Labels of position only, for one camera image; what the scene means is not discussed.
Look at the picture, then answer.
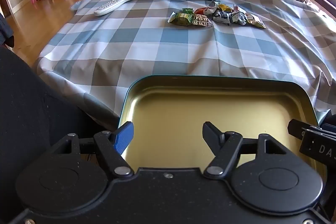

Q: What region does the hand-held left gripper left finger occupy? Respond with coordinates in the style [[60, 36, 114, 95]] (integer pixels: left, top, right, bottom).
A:
[[51, 121, 135, 179]]

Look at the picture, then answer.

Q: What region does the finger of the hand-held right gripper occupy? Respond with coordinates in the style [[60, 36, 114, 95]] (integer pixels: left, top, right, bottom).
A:
[[288, 119, 324, 139]]

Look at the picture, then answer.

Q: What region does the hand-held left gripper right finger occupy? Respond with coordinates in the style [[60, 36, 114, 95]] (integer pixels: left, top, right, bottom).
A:
[[202, 121, 288, 180]]

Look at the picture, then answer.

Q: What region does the gold tin tray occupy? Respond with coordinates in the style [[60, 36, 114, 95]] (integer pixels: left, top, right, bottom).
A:
[[118, 75, 326, 177]]

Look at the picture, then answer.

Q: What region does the white green snack packet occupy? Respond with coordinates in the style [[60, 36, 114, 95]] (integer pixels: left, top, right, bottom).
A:
[[246, 14, 267, 30]]

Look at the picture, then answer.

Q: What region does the white navy snack packet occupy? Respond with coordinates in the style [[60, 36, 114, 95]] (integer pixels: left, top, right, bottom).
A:
[[213, 10, 231, 25]]

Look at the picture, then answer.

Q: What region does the blue grey checked tablecloth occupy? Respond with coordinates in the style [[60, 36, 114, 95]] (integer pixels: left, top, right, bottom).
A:
[[33, 0, 336, 135]]

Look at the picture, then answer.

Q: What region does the person's dark clothing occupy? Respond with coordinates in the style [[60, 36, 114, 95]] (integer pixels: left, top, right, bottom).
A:
[[0, 45, 121, 224]]

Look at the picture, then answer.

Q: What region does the brown gold patterned snack packet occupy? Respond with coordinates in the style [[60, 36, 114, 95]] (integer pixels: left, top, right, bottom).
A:
[[193, 14, 213, 27]]

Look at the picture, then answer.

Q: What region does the white teal snack packet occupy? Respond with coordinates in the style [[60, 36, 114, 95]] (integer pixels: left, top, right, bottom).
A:
[[230, 13, 249, 26]]

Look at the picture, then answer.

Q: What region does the red orange snack packet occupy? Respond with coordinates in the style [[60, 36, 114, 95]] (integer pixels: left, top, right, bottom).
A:
[[194, 7, 214, 16]]

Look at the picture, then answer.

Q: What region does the white remote control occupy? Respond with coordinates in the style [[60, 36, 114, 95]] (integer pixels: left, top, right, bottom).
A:
[[94, 0, 135, 17]]

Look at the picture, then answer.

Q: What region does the dark blue cloth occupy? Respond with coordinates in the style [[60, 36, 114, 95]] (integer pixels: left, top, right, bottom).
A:
[[0, 13, 17, 52]]

